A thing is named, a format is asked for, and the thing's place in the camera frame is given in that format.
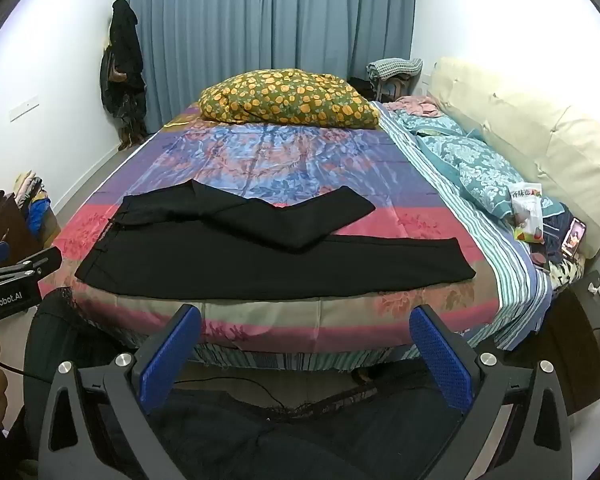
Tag dark blue cloth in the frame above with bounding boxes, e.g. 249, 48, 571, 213
541, 212, 576, 264

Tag teal patterned pillow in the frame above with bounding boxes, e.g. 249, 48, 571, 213
417, 132, 568, 221

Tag teal patterned blanket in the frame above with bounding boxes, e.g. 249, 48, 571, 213
392, 110, 468, 138

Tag brown bag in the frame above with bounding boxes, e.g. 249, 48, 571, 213
107, 50, 129, 84

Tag grey-blue curtain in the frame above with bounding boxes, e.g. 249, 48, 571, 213
122, 0, 417, 133

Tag teal floral blanket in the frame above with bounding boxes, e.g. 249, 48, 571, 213
370, 101, 553, 352

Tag dark bedside table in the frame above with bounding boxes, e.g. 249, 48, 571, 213
542, 270, 600, 416

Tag black cable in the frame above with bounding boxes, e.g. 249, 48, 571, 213
0, 362, 286, 408

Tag floral satin bedspread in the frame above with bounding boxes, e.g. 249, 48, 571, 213
39, 105, 503, 358

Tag white wall switch plate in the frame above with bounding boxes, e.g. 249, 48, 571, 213
9, 96, 42, 122

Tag grey checkered towel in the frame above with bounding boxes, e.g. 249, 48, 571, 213
366, 57, 423, 82

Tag cream pillow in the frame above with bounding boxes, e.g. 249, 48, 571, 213
427, 56, 600, 260

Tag pile of colourful clothes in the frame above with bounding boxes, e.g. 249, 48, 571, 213
13, 172, 61, 248

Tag pink cloth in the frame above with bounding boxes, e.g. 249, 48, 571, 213
382, 95, 443, 118

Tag black pants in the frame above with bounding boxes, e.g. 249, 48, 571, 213
74, 179, 477, 302

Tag smartphone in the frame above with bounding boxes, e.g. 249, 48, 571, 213
560, 218, 587, 261

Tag white snack packet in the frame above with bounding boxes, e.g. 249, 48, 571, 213
509, 182, 546, 245

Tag wooden chair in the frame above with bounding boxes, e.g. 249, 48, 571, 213
375, 74, 418, 102

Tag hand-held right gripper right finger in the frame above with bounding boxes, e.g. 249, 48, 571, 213
409, 305, 573, 480

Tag orange floral green pillow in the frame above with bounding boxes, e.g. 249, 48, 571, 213
199, 68, 382, 130

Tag hanging dark coat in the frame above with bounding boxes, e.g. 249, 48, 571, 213
99, 0, 148, 143

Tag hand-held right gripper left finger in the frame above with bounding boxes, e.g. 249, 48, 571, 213
39, 304, 202, 480

